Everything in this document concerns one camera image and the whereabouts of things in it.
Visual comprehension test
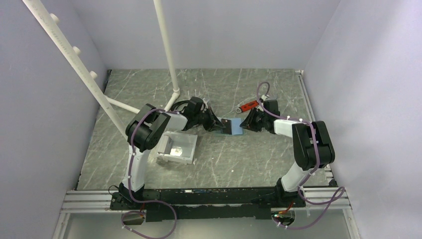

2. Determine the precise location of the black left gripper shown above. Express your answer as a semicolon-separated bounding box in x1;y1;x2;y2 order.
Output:
194;107;226;132

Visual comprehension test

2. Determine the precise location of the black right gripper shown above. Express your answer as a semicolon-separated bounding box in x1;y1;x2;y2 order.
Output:
240;108;268;132

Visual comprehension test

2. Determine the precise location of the silver credit card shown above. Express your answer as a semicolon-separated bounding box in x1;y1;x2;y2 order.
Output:
221;119;232;135

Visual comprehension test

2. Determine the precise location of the dark card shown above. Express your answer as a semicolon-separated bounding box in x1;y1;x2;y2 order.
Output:
163;136;173;154

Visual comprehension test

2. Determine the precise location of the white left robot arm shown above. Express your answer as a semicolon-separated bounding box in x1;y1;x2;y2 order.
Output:
118;97;225;209

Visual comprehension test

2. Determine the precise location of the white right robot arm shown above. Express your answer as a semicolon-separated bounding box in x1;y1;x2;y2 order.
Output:
239;100;335;207

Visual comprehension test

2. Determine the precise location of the clear plastic tray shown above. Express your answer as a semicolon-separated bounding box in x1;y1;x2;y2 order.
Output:
156;131;198;165

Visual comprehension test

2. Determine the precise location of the red handled adjustable wrench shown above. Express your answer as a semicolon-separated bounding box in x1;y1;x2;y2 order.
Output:
235;95;278;114

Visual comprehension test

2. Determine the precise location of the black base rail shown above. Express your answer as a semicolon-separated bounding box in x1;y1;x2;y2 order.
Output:
109;186;306;222

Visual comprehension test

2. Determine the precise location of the aluminium extrusion frame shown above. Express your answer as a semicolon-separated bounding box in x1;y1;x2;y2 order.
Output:
52;190;111;239

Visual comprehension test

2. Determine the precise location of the white pvc pipe frame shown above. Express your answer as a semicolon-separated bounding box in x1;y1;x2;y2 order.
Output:
22;0;181;139

